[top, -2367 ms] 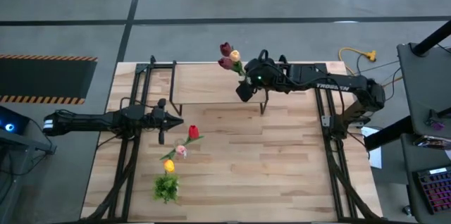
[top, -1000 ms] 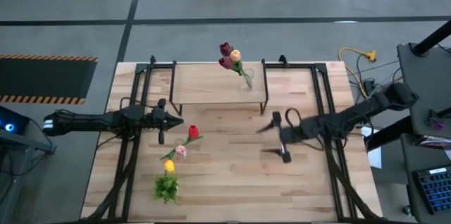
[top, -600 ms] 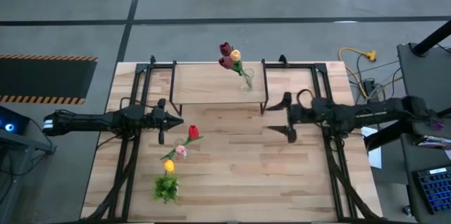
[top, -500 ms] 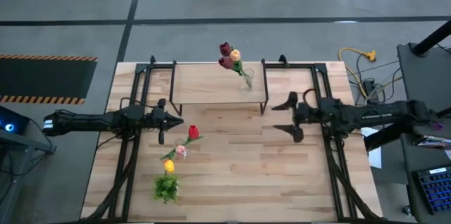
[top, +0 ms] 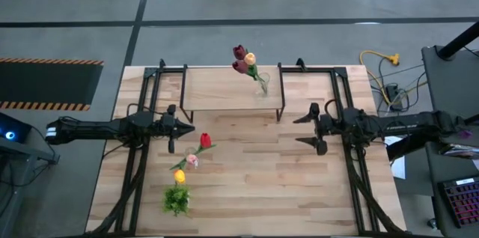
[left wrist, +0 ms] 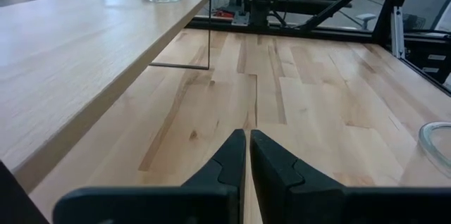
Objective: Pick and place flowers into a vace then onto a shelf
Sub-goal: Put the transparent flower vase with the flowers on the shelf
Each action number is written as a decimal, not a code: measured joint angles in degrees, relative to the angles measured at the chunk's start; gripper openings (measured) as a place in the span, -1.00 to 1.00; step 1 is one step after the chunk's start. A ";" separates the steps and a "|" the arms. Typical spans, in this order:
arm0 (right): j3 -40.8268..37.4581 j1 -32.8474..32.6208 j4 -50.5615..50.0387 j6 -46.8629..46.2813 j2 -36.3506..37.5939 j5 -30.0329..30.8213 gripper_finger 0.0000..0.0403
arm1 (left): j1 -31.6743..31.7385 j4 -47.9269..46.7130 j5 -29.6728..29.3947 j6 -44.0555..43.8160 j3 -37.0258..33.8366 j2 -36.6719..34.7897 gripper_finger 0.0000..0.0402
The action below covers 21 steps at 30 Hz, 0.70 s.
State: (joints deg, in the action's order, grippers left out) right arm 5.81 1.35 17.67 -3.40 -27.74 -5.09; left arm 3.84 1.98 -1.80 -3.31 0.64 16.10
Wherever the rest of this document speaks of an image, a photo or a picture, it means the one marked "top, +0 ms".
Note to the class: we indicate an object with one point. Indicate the wooden shelf with black legs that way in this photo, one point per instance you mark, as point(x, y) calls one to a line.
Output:
point(221, 88)

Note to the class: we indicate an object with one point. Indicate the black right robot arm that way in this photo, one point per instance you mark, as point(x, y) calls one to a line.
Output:
point(404, 125)

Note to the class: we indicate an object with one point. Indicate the small green artificial plant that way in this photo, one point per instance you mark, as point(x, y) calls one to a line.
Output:
point(176, 200)

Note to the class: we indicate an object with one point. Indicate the black pole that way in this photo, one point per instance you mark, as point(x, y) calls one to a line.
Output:
point(458, 43)

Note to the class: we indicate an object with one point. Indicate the dark maroon artificial tulip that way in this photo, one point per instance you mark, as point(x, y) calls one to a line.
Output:
point(240, 66)
point(239, 51)

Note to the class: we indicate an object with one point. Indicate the backlit black keyboard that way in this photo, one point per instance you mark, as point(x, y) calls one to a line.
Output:
point(462, 202)

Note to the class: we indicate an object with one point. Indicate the short glass vase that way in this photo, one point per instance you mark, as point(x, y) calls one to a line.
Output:
point(189, 152)

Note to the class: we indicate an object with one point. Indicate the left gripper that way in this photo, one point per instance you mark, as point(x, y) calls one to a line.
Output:
point(167, 125)

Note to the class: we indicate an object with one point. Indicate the small purple object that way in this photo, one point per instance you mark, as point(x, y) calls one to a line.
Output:
point(466, 134)

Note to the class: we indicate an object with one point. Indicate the black hazard-striped floor mat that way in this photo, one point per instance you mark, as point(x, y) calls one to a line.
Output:
point(45, 84)

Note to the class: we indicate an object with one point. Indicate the grey side table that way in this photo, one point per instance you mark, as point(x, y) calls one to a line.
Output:
point(15, 178)

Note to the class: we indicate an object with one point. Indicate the black computer with blue light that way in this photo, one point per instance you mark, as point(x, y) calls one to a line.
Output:
point(11, 129)

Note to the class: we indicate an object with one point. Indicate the cream artificial tulip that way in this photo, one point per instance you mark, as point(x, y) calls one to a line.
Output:
point(249, 58)

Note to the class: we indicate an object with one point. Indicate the red artificial tulip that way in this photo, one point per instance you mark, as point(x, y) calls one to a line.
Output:
point(205, 140)

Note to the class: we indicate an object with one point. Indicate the white paper sheet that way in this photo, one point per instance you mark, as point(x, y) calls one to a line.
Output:
point(399, 168)

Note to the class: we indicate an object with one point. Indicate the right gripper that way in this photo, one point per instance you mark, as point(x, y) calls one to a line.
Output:
point(325, 125)

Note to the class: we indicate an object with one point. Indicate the orange yellow artificial tulip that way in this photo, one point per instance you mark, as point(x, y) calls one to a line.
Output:
point(179, 176)

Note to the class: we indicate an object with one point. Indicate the dark red flower bunch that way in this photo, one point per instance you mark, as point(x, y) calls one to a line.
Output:
point(266, 79)

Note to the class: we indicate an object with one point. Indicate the dark grey desk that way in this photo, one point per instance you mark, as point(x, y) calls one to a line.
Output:
point(434, 200)

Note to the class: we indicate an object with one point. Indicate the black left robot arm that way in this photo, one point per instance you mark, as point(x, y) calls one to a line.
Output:
point(93, 130)

